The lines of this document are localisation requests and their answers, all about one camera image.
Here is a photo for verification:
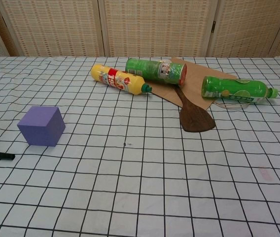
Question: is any yellow bottle red label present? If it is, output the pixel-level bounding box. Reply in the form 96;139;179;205
90;64;153;96

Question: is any green cylindrical snack can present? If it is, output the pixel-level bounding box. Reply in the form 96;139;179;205
125;57;188;86

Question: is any dark wooden spatula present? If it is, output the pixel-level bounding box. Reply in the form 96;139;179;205
174;86;216;133

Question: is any brown paper bag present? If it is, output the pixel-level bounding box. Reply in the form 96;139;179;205
152;57;237;110

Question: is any white black checked tablecloth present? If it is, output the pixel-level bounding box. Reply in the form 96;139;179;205
0;56;280;237

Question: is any green lime drink bottle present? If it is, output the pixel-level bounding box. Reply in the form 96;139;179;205
201;76;279;105

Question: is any purple foam cube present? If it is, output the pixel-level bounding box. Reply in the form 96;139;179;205
17;106;66;148

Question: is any woven folding screen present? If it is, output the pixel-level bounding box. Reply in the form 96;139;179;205
0;0;280;58

